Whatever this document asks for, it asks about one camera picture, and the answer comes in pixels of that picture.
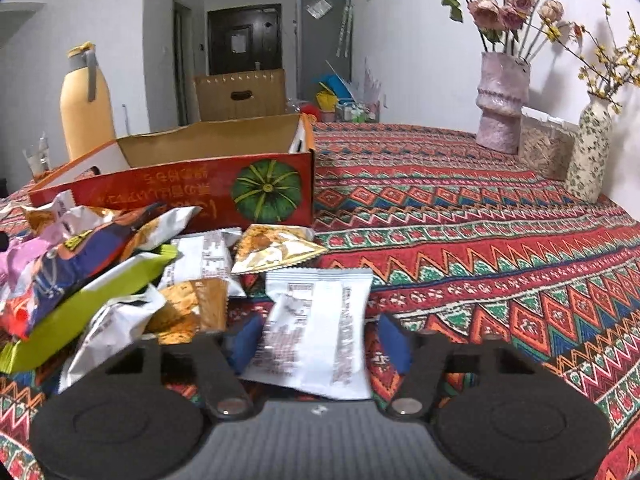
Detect clear container of seeds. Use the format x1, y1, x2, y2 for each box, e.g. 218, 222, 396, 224
517, 106, 581, 181

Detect white folded umbrella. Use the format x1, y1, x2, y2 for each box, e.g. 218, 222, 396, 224
336, 0, 353, 58

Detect yellow flower branches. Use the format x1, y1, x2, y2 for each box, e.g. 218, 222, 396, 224
560, 0, 640, 113

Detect dark door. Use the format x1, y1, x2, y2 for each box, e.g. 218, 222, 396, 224
207, 5, 283, 76

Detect orange cracker snack packet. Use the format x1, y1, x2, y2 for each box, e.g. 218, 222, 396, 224
145, 278, 231, 345

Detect floral print vase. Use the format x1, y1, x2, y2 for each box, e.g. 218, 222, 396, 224
565, 95, 613, 205

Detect silver white snack packet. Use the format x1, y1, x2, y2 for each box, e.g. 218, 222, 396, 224
58, 284, 167, 393

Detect yellow triangular snack packet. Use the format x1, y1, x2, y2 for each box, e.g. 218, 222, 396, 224
231, 224, 328, 275

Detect pink ceramic vase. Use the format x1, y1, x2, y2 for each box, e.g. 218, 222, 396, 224
475, 51, 532, 155

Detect grey refrigerator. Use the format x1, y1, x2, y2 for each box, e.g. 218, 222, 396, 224
296, 0, 353, 103

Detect red blue cartoon snack packet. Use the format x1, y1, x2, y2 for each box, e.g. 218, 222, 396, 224
0, 203, 168, 339

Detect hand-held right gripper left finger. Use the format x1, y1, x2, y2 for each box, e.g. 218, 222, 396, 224
105, 316, 265, 420

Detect red cardboard box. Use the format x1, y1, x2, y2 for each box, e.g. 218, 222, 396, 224
28, 112, 317, 235

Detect yellow thermos jug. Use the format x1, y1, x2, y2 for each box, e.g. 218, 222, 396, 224
60, 42, 117, 162

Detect pink snack packet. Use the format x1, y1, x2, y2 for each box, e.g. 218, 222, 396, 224
0, 237, 66, 291

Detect white crumpled snack packet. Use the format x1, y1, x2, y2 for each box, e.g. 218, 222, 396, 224
25, 190, 121, 241

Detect clear drinking glass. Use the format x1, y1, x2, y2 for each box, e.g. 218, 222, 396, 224
22, 132, 53, 181

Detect lime green snack packet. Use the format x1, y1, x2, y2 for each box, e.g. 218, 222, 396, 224
0, 245, 180, 375

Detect wire storage cart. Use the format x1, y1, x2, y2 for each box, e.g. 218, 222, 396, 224
336, 99, 381, 123

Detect white orange snack packet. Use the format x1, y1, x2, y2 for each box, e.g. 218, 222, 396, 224
120, 205, 203, 261

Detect brown chair back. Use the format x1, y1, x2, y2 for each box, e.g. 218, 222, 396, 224
194, 69, 287, 123

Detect blue bag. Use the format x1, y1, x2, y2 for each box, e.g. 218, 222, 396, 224
312, 74, 353, 98

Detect dried pink roses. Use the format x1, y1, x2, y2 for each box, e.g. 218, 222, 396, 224
425, 0, 586, 58

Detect lavender bunch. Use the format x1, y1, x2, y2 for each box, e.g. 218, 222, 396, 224
362, 60, 386, 108

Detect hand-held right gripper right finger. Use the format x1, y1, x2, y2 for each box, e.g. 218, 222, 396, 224
376, 314, 533, 422

